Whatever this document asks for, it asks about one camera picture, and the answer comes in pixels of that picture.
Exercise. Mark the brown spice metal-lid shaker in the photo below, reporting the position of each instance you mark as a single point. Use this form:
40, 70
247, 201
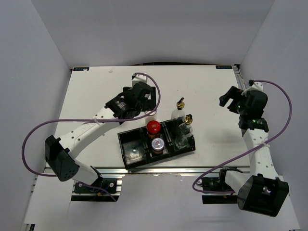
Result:
150, 118

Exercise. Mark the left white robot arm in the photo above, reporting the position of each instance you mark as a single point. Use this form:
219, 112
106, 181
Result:
61, 153

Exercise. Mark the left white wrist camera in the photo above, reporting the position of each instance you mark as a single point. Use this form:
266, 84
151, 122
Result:
139, 78

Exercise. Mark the blue corner sticker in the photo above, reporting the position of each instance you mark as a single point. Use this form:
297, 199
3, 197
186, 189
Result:
223, 67
81, 69

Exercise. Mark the red lid sauce jar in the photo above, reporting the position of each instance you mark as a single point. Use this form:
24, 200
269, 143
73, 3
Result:
153, 129

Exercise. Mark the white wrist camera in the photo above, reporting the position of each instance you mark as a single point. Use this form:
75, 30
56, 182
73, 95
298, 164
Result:
139, 78
253, 85

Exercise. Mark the clear glass oil bottle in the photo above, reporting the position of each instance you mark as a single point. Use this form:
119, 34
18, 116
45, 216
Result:
184, 131

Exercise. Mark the right blue corner sticker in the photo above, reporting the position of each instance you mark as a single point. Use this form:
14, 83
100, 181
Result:
223, 67

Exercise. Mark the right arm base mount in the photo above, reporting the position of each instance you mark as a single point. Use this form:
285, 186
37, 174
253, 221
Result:
219, 193

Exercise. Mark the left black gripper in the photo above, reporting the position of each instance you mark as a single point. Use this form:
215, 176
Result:
150, 104

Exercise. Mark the left blue corner sticker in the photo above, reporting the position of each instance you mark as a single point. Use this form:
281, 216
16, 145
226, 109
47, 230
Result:
81, 69

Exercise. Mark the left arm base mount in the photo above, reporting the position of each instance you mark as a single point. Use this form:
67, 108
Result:
91, 186

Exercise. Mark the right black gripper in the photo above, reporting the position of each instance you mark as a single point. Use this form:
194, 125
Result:
234, 93

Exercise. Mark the dark sauce glass bottle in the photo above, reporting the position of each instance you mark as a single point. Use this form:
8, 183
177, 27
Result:
179, 112

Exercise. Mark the small white lid jar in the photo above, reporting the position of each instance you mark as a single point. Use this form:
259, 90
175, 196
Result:
158, 145

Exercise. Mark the aluminium table frame rail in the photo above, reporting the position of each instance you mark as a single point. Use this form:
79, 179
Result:
154, 170

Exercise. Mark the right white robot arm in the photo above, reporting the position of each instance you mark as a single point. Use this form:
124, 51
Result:
263, 192

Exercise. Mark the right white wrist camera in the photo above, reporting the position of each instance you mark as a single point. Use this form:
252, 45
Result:
253, 85

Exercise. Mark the black three-compartment tray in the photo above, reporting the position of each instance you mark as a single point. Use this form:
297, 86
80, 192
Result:
136, 146

